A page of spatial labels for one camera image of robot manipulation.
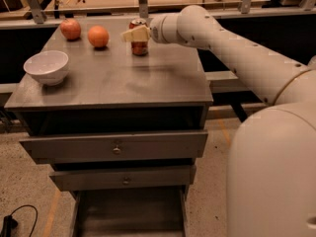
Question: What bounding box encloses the orange fruit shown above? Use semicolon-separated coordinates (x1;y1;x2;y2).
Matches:
88;26;110;47

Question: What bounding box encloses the red apple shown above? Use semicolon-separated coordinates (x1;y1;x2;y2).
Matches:
60;19;81;40

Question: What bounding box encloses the red coke can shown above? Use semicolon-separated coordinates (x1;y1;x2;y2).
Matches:
129;18;148;56

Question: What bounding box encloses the grey middle drawer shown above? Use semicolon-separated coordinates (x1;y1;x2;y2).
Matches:
50;165;197;192

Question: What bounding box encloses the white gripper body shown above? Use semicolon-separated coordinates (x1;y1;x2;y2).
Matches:
150;14;180;43

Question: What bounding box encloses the black cable with plug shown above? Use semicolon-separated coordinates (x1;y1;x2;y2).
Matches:
0;204;40;237

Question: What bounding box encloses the white bowl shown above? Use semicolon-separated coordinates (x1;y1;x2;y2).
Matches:
24;50;69;86

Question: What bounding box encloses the grey top drawer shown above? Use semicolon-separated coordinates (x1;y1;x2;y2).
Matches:
20;130;207;164

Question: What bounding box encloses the grey drawer cabinet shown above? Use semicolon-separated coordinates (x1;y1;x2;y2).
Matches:
4;16;214;237

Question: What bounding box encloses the open grey bottom drawer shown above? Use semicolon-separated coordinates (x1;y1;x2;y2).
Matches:
69;187;189;237

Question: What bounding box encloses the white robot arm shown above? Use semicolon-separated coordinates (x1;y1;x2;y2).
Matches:
121;5;316;237

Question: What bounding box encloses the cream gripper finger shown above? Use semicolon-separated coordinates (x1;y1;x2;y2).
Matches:
120;25;150;42

